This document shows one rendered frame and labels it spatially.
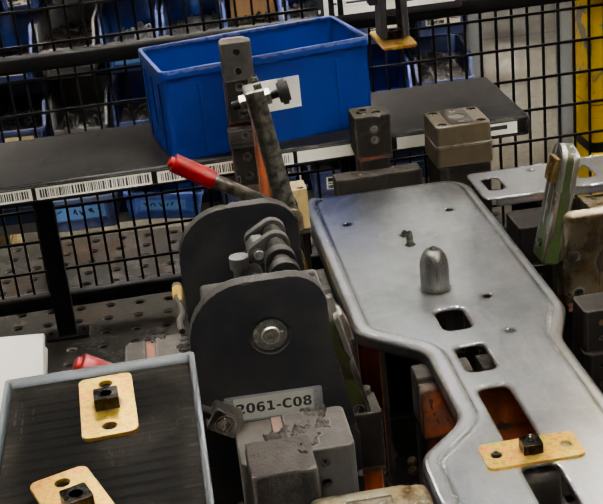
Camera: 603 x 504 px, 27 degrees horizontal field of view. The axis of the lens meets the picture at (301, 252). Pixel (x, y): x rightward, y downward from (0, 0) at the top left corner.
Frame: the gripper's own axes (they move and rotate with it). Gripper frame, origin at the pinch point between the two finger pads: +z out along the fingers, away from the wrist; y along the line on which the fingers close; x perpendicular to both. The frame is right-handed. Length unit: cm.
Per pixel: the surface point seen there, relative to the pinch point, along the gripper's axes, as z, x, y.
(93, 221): 83, 170, -47
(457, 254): 28.7, -5.0, 4.8
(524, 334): 28.8, -26.3, 6.1
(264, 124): 11.1, -2.0, -15.4
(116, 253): 58, 84, -38
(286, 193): 19.5, -2.0, -13.7
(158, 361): 13, -52, -29
